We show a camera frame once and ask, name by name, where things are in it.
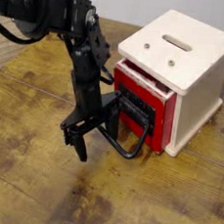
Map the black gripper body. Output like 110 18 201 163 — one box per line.
61 79 121 145

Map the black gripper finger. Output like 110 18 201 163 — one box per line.
70 133 87 162
107 110 119 140

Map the red drawer with black handle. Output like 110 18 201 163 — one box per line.
99 58 177 159

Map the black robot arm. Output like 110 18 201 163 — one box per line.
0 0 119 162

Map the white wooden drawer box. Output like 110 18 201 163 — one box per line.
118 10 224 157

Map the black cable loop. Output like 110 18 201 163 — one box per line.
99 65 117 86

